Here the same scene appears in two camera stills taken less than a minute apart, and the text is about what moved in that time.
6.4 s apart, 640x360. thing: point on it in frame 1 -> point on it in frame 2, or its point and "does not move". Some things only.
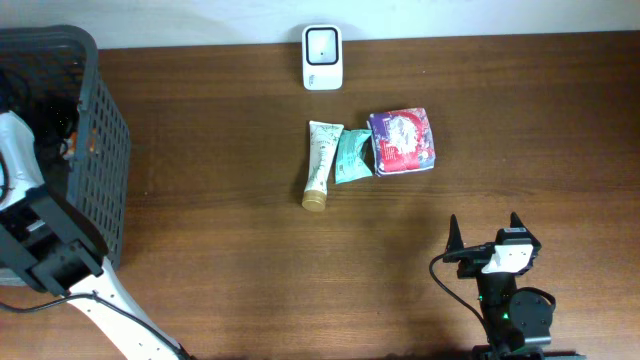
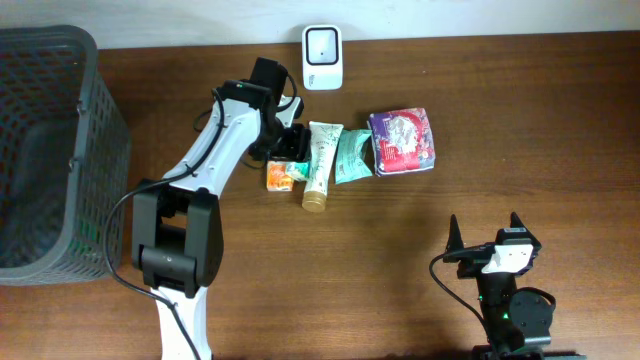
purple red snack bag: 402,141 does not move
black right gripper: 480,251 does not move
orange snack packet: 70,147 -> 277,179
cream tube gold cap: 322,141 does not move
